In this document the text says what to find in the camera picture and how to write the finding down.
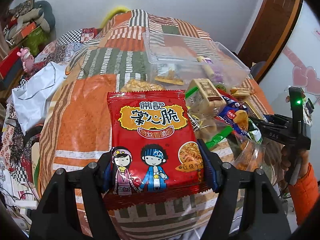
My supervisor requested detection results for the white plastic bag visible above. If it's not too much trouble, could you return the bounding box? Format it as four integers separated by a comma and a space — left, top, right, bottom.
12, 61, 66, 134

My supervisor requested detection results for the golden cracker snack pack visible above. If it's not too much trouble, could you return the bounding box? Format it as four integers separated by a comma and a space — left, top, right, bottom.
120, 79, 165, 92

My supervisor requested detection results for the red gift box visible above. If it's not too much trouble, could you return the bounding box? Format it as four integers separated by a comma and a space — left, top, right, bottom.
0, 47, 22, 80

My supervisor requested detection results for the orange jacket forearm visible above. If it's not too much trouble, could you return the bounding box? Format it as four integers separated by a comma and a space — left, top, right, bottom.
289, 163, 319, 226

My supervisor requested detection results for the grey plush toy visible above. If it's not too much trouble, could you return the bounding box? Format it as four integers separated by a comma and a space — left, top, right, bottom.
17, 1, 55, 33

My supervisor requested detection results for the beige biscuit pack green seal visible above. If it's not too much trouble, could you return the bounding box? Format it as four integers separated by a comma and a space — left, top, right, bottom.
185, 79, 226, 116

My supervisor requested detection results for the green patterned box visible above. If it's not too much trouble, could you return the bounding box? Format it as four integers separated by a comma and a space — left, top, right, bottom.
22, 27, 50, 57

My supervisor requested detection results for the yellow green object behind bed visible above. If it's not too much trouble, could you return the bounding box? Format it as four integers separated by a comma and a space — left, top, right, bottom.
99, 6, 129, 28

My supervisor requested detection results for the orange box on pile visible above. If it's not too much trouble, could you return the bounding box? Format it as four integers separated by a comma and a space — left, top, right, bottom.
10, 22, 37, 43

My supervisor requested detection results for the purple label wafer roll pack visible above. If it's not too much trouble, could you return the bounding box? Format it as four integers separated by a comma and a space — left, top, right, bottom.
196, 56, 223, 83

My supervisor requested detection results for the red instant noodle snack bag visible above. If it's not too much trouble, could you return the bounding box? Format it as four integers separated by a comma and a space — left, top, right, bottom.
104, 90, 207, 210

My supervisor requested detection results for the brown wooden door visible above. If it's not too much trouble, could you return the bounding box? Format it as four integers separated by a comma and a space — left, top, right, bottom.
238, 0, 303, 82

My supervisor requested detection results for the person's right hand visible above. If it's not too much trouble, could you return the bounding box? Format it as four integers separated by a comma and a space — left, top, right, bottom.
280, 146, 311, 179

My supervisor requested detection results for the blue snack bag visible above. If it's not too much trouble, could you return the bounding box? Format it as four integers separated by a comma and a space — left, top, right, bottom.
218, 95, 263, 144

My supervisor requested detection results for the pink plush toy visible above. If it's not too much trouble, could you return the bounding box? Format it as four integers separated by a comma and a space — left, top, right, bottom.
17, 47, 34, 74

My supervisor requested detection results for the clear plastic storage bin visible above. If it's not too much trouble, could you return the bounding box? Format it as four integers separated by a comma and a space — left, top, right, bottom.
143, 33, 250, 89

